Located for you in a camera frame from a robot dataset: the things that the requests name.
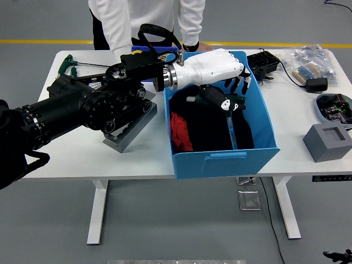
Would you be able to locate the small metal floor plate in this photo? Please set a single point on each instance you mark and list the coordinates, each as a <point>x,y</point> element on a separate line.
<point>244,180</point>

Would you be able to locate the grey metal tool rack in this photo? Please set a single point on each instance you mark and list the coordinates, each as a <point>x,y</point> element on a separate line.
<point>126,140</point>

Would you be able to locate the grey block with recess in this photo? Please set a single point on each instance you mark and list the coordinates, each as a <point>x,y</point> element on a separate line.
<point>321,148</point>

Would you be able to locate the person's right forearm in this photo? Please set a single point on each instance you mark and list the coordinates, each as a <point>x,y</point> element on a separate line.
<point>121,38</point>

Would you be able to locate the black plastic tray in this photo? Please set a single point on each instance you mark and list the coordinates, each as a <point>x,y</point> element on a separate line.
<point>262,61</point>

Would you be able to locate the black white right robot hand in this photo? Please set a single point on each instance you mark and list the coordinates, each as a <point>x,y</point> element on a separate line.
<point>339,257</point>

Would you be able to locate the light blue dish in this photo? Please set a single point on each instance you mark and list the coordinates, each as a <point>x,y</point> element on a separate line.
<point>319,110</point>

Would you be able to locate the clear plastic parts bag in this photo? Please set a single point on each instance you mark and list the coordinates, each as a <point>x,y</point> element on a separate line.
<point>305,56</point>

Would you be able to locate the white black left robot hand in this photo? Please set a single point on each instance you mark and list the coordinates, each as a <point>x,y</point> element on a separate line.
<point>209,67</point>

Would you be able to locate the small blue plastic bin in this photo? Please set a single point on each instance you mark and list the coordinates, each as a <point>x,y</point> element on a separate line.
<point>143,49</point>

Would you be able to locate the person's left forearm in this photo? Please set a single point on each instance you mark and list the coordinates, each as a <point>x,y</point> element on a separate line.
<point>188,30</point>

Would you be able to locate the black cylinder part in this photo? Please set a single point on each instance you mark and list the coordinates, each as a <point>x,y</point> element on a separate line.
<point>259,73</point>

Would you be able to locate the person's left hand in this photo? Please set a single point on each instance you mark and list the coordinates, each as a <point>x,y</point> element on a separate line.
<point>204,46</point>

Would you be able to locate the black table control panel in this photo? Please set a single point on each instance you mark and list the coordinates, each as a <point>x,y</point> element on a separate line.
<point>331,178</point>

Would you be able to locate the black wristband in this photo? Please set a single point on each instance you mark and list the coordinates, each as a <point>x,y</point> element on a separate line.
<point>190,47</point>

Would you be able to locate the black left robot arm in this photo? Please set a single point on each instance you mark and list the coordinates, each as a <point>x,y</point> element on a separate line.
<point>68,107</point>

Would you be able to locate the person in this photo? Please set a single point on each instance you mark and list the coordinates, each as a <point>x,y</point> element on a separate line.
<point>148,16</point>

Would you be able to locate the long thin green T-wrench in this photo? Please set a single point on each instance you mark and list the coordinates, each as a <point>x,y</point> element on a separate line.
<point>67,62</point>

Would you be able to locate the electronic components pile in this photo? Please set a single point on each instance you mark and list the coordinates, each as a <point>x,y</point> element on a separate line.
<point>336,108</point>

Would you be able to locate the beige resistor tape roll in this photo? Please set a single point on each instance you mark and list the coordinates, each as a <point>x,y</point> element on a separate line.
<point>306,72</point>

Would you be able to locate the white table leg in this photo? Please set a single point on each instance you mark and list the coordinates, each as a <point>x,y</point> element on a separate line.
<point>96,214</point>
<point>287,209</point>

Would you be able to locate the large blue folding box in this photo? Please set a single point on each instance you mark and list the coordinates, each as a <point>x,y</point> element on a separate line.
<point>220,165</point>

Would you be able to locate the black power adapter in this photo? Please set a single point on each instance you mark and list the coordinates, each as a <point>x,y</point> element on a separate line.
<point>316,85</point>

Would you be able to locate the black cloth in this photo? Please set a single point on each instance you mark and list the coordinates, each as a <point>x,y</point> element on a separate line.
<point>206,129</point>

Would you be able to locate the large metal floor plate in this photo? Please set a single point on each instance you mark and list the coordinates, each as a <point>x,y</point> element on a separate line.
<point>248,200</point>

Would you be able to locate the red cloth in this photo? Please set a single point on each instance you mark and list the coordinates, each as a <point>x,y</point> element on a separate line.
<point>180,132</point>

